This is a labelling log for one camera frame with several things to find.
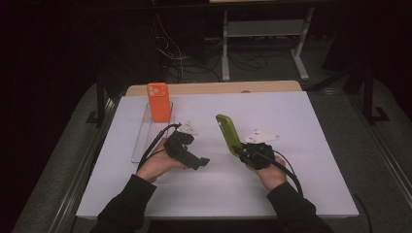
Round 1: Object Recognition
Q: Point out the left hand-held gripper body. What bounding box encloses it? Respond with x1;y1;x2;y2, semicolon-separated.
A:
163;120;200;171

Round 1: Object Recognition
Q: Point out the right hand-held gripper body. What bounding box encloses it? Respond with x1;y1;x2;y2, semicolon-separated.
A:
239;128;282;171

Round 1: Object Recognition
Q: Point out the green cartoon phone case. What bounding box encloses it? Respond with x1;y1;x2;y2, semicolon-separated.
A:
215;113;244;158

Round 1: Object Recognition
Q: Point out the clear plastic rack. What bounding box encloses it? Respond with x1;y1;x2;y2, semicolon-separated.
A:
130;101;176;164

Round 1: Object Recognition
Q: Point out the orange phone case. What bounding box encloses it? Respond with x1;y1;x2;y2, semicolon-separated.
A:
146;82;172;123

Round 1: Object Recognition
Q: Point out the person's right hand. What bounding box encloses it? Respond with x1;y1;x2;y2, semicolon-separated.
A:
249;157;288;192

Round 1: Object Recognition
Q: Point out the person's left hand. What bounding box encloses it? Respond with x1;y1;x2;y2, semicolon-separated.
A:
135;148;189;184

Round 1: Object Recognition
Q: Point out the white table cover board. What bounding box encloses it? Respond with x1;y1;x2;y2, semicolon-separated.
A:
76;90;360;218

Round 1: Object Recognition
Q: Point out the wooden table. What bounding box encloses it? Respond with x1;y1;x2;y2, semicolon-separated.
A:
124;80;303;97

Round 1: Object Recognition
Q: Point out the black metal stand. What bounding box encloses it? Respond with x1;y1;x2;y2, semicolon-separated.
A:
85;73;109;128
361;64;392;126

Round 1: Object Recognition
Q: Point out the left hand-held gripper black cable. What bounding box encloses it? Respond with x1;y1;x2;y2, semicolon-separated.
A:
135;122;183;173

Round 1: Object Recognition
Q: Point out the hand-held gripper black cable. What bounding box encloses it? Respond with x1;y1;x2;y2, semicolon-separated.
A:
135;122;183;173
267;150;304;197

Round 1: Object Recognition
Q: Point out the right hand-held gripper black cable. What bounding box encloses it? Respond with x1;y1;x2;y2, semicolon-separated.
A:
267;150;304;197

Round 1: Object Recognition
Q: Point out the tangle of floor cables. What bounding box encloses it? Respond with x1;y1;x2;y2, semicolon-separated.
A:
151;13;292;83

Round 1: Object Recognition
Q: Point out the aluminium rail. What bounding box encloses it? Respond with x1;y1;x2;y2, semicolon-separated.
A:
48;96;121;233
349;96;412;202

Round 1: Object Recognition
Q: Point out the thin black cable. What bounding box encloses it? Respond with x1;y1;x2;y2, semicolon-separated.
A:
351;191;374;233

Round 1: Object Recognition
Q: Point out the white metal table frame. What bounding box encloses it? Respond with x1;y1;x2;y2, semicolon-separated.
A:
221;7;316;82

